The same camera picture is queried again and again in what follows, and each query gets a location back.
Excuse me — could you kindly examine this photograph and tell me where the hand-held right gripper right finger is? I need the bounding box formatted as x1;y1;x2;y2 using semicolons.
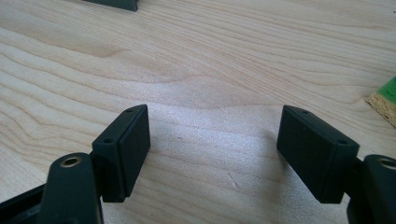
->
276;105;361;204

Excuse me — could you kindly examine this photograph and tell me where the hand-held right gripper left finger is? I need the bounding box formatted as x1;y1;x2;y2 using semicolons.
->
92;104;151;203

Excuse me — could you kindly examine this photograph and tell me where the green and yellow sponge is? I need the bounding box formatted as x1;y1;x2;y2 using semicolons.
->
365;75;396;129

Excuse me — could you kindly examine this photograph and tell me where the black flat object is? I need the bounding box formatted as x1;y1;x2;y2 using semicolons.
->
81;0;139;13

